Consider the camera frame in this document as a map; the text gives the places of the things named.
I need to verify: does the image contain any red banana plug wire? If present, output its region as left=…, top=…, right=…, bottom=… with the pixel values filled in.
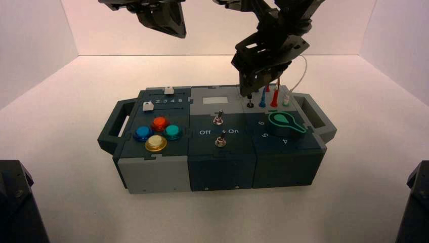
left=265, top=77, right=281, bottom=108

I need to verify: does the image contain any teal push button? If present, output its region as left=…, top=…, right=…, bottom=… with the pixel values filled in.
left=162, top=125, right=184, bottom=141

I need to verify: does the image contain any metal toggle switch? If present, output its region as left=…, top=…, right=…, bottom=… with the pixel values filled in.
left=214, top=131, right=227, bottom=148
left=212, top=109, right=225, bottom=126

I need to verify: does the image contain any white banana plug wire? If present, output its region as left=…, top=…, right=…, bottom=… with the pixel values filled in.
left=282, top=54, right=308, bottom=107

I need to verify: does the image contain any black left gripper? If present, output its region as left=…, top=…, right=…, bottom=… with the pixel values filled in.
left=98, top=0, right=187, bottom=38

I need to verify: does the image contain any teal and grey task box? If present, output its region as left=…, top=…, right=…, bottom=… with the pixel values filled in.
left=97, top=84, right=337, bottom=195

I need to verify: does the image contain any orange push button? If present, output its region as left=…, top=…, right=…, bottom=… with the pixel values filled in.
left=150, top=116, right=170, bottom=132

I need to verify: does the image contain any yellow push button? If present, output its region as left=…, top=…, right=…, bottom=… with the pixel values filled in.
left=144, top=135, right=167, bottom=152

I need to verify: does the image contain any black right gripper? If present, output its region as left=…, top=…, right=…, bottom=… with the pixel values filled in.
left=231, top=31, right=310, bottom=96

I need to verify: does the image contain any blue push button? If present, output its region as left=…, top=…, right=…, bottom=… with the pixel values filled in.
left=133, top=126, right=154, bottom=143

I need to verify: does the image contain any green rotary knob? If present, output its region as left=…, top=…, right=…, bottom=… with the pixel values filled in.
left=267, top=112, right=307, bottom=139

